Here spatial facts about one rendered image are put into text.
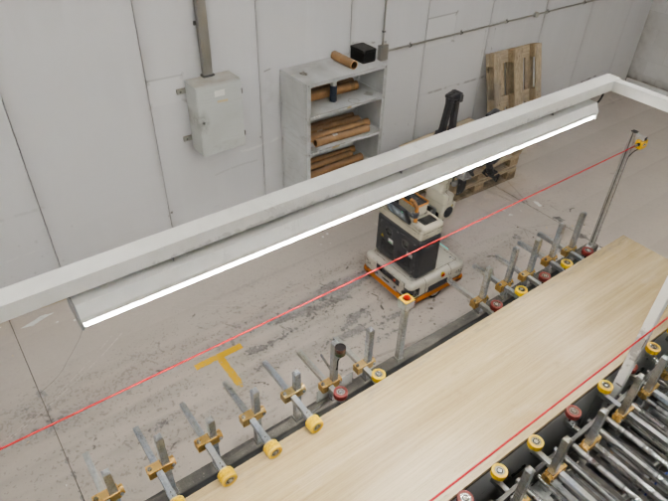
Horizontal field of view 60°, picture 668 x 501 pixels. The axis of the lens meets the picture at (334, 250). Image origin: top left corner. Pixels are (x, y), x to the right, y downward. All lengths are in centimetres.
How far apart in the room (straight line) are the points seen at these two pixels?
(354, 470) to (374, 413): 35
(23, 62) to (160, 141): 118
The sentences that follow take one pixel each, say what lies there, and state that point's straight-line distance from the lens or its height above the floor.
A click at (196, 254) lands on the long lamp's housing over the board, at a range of 178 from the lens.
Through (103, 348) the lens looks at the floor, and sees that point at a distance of 496.
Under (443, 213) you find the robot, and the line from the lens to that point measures 496.
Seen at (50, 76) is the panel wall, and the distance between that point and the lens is 465.
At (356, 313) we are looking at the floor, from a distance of 497.
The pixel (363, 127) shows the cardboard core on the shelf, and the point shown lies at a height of 96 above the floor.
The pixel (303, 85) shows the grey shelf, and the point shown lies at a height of 153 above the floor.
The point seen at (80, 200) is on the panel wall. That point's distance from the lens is 508.
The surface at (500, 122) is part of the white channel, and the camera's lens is 246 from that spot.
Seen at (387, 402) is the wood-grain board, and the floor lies 90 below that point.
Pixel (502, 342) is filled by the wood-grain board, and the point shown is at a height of 90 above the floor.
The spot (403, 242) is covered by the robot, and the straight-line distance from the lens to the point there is 483.
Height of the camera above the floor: 347
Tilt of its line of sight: 38 degrees down
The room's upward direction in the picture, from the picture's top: 2 degrees clockwise
